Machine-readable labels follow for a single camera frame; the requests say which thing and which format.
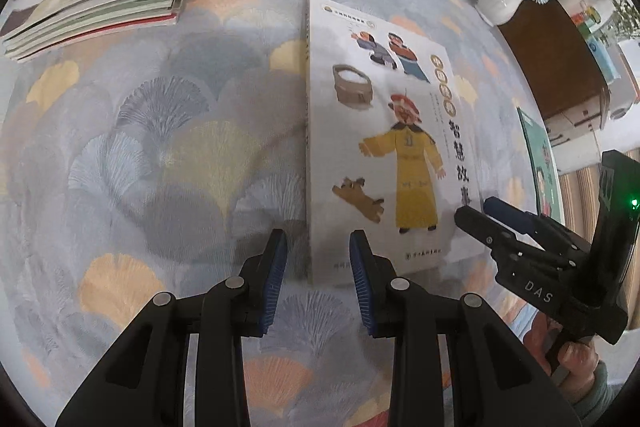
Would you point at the person's right hand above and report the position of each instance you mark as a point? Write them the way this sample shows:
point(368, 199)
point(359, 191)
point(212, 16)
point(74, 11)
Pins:
point(577, 362)

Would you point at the green leafy sprig plant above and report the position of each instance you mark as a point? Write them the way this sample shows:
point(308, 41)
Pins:
point(627, 12)

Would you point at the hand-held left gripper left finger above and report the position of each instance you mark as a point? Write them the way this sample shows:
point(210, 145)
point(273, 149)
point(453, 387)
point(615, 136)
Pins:
point(272, 277)

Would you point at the person's right forearm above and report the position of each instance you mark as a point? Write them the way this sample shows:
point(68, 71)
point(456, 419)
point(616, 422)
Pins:
point(590, 394)

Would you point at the colourful toy set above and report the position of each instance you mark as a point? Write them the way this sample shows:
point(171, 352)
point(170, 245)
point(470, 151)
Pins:
point(597, 42)

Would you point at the white book yellow robed figure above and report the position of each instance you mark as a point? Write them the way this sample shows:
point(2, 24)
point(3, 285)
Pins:
point(410, 167)

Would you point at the green book robed figure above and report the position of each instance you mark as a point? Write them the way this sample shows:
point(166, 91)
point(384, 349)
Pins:
point(542, 162)

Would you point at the brown striped fabric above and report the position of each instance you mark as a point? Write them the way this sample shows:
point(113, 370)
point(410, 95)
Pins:
point(580, 192)

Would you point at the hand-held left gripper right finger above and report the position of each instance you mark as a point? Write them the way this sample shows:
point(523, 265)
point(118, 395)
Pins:
point(360, 277)

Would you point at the white cardboard box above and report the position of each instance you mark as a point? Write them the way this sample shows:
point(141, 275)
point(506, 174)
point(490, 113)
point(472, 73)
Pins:
point(575, 137)

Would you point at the ginkgo leaf patterned cloth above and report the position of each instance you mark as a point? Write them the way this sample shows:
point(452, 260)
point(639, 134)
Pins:
point(175, 157)

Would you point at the dark brown wooden cabinet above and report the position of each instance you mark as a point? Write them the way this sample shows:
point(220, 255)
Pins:
point(555, 57)

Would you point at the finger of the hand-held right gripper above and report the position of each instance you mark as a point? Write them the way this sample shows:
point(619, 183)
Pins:
point(510, 214)
point(480, 227)

